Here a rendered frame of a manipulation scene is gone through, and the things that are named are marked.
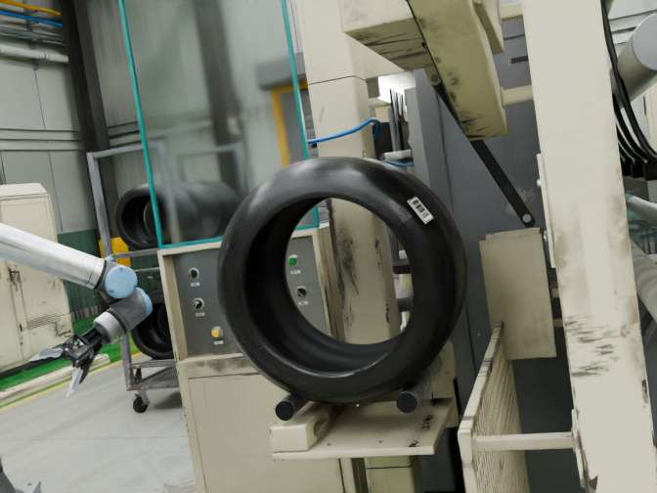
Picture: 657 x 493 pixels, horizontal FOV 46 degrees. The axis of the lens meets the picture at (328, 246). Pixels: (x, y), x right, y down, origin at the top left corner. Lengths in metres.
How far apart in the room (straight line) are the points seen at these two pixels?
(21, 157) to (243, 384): 10.39
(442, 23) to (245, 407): 1.53
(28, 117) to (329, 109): 11.07
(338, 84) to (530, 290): 0.71
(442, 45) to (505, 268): 0.67
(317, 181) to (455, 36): 0.45
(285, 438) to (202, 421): 0.85
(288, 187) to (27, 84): 11.54
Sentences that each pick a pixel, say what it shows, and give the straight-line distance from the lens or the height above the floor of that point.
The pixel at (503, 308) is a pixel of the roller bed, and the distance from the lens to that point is 1.91.
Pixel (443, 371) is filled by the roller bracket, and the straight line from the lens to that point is 2.01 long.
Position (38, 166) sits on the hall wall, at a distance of 12.87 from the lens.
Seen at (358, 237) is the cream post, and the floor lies 1.24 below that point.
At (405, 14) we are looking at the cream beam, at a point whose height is 1.65.
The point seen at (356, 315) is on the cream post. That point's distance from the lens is 2.04.
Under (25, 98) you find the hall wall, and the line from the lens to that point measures 12.99.
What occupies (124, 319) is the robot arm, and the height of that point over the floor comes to 1.09.
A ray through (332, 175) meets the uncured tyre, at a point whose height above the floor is 1.40.
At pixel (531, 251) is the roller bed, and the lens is 1.89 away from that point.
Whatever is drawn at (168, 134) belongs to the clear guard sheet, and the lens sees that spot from 2.54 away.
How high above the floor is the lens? 1.36
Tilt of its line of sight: 4 degrees down
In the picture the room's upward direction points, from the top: 9 degrees counter-clockwise
